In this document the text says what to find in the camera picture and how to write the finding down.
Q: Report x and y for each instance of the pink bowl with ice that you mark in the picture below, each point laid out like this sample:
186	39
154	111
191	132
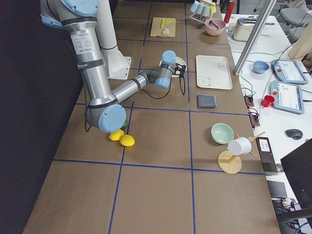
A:
214	27

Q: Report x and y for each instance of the yellow lemon near avocado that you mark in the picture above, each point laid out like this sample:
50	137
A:
115	136

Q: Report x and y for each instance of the red bottle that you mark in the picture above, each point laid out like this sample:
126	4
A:
229	10

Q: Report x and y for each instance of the light blue cup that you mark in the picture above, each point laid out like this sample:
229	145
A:
194	6

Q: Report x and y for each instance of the cream round plate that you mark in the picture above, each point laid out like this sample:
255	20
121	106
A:
172	67

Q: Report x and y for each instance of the green avocado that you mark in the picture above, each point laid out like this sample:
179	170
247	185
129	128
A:
125	125

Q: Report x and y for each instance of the black power strip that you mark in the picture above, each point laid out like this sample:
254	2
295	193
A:
252	112

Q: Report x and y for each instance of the upper teach pendant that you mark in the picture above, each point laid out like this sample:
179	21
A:
289	71

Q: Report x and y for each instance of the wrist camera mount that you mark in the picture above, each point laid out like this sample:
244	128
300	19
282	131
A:
183	70

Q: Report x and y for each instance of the aluminium frame post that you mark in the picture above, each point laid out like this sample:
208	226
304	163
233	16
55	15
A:
257	29

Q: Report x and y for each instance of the black box with label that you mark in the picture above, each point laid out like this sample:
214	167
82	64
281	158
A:
266	156

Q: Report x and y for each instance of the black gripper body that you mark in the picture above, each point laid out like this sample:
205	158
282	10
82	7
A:
177	68

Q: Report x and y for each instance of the mint green bowl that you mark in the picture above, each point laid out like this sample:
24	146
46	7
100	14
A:
222	133

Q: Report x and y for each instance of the blue bowl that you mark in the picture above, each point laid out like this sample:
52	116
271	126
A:
260	67

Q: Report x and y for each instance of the black monitor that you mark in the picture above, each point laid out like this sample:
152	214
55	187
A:
297	166

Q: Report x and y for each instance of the wooden mug tree stand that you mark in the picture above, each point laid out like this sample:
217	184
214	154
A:
230	163

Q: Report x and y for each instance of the white bear tray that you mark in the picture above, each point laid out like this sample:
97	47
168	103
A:
212	72

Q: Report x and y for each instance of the bamboo cutting board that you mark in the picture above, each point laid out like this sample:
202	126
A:
163	27

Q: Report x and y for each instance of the yellow cup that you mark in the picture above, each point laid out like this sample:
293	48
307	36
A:
212	8

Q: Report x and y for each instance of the wire cup rack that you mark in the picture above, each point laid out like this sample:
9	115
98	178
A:
201	18

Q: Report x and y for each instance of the grey folded cloth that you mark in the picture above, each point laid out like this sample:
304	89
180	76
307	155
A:
206	101

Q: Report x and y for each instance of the white mug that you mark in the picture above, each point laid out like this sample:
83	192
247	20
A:
239	146

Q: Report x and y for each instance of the red cup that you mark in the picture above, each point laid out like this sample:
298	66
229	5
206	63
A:
267	101

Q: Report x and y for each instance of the yellow lemon front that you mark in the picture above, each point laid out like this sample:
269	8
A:
127	140

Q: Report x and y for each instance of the mint green cup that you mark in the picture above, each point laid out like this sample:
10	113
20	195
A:
200	8

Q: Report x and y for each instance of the black computer mouse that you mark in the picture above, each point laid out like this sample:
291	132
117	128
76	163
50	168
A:
294	134

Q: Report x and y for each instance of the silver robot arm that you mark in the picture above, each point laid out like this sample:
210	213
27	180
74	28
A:
90	25

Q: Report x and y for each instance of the white toaster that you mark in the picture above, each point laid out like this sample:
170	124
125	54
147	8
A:
243	28

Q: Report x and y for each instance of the grey cup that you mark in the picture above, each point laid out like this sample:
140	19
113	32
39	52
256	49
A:
206	11

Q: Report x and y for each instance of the lower teach pendant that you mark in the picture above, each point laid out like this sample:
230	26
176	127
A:
288	97

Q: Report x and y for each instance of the teach pendant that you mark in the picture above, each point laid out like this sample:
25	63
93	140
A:
288	97
289	71

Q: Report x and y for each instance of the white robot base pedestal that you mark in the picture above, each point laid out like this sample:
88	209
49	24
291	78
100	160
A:
116	65

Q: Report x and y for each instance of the office chair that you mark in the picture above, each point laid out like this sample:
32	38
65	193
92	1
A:
298	17

